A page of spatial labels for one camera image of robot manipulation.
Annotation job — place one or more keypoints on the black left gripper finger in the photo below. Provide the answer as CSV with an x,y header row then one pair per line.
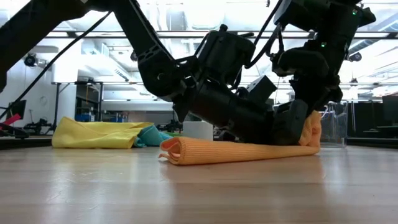
x,y
290,124

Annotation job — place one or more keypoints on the orange microfiber towel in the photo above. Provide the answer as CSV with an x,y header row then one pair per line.
x,y
217,152

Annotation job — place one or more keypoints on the clear plastic basket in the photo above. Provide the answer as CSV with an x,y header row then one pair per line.
x,y
334,130

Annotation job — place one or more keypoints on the green microfiber towel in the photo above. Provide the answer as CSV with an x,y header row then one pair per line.
x,y
174,134

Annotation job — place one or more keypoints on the blue microfiber towel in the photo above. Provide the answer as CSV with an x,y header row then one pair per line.
x,y
150,137

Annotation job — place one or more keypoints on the yellow microfiber towel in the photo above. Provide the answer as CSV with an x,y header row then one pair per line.
x,y
93,135

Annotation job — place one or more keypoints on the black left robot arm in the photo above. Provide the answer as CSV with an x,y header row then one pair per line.
x,y
149,46

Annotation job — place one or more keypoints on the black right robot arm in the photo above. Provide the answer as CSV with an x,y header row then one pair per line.
x,y
329,21

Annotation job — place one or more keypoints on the white round plant pot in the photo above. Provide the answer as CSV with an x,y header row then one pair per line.
x,y
197,130

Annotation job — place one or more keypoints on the black ceiling spotlight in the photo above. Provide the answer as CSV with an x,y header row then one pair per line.
x,y
30,59
355,57
134,56

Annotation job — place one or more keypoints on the large black monitor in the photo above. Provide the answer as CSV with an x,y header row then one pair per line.
x,y
390,109

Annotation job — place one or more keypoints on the black shelf rack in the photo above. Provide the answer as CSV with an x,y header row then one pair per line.
x,y
88,104

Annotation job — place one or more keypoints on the white cabinet box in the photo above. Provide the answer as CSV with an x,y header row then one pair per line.
x,y
63,73

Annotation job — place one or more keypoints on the small black monitor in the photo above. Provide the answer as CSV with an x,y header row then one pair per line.
x,y
18,109

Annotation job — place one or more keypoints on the red object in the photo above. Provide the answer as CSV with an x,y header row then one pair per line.
x,y
12,119

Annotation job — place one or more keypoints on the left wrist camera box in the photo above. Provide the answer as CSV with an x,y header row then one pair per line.
x,y
261,88

